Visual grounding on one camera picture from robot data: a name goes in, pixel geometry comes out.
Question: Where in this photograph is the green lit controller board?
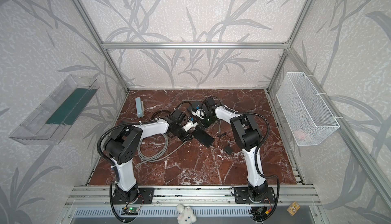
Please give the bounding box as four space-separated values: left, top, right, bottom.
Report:
121 207 141 216

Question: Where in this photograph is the pink object in basket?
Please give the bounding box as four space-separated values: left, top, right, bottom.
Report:
293 129 309 141

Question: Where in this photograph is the white wire mesh basket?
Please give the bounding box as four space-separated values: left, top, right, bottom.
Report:
277 72 340 146

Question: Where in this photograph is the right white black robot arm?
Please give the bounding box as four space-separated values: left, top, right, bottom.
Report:
188 96 270 202

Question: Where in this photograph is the clear acrylic wall shelf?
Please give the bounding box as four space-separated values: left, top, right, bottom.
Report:
9 75 99 146

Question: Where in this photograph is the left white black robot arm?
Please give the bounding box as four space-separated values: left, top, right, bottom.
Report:
97 110 198 194

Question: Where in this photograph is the coiled grey ethernet cable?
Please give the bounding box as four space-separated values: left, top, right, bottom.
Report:
135 132 191 167

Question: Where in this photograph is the black network switch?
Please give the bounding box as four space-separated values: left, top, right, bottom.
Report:
192 129 214 148

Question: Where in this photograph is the black power adapter with cable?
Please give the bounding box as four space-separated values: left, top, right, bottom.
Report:
217 132 233 155

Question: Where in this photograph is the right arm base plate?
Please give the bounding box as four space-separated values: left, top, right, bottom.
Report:
231 187 276 204

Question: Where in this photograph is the light blue rectangular block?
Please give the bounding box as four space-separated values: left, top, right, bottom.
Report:
135 97 145 118

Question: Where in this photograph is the white plush toy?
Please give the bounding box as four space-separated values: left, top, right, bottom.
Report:
176 204 197 224

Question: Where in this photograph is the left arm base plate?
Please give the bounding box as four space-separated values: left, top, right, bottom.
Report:
112 187 155 205

